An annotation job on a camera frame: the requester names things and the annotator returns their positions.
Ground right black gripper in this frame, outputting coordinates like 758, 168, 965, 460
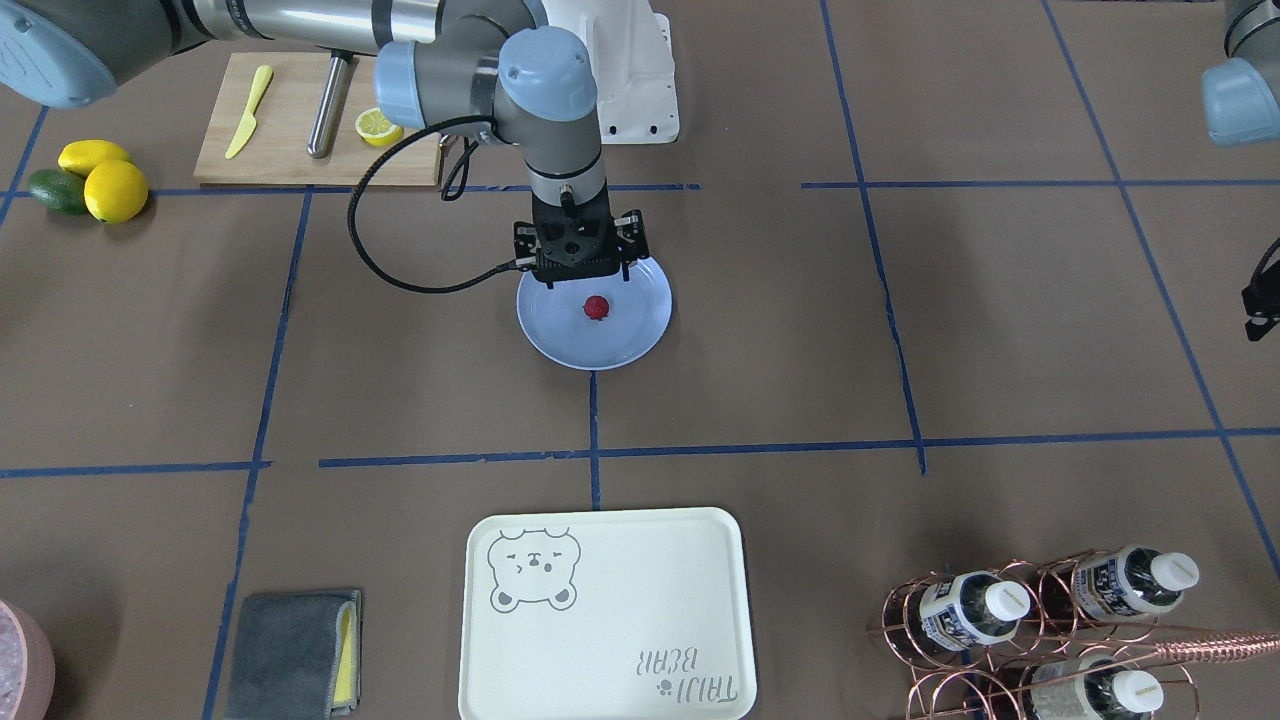
513, 196, 652, 284

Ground red strawberry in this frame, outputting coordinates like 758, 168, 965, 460
582, 293, 612, 322

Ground blue plate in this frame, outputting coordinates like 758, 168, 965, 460
516, 258, 675, 372

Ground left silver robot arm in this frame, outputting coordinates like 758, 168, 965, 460
1201, 1, 1279, 342

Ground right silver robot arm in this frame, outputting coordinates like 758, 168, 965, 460
1, 1, 650, 287

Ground lemon half slice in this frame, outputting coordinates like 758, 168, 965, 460
355, 108, 404, 149

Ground dark drink bottle two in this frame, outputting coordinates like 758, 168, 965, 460
1069, 544, 1201, 623

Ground wooden cutting board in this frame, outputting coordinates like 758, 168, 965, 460
195, 53, 384, 186

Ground yellow plastic knife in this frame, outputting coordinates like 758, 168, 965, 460
223, 65, 274, 160

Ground cream bear tray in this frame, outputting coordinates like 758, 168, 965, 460
458, 507, 758, 719

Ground dark drink bottle one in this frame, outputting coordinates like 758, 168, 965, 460
906, 571, 1033, 657

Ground dark drink bottle three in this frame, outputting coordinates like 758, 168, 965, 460
1020, 653, 1165, 719

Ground yellow lemon front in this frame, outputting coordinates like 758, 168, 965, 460
84, 159, 150, 224

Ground yellow lemon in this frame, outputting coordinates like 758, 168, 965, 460
58, 138, 132, 178
84, 159, 150, 224

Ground grey folded cloth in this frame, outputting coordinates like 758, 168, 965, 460
223, 588, 364, 719

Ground yellow lemon back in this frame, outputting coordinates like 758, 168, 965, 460
58, 138, 132, 178

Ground green lime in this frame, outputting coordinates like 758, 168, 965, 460
27, 168, 88, 217

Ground pink bowl with ice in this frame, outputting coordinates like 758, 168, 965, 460
1, 601, 55, 719

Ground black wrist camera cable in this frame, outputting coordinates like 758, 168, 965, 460
347, 115, 541, 295

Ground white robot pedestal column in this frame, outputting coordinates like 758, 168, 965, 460
544, 1, 681, 145

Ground steel knife handle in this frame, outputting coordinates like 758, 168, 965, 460
306, 49, 355, 160

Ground copper wire bottle rack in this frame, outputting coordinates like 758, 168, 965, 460
870, 548, 1277, 719

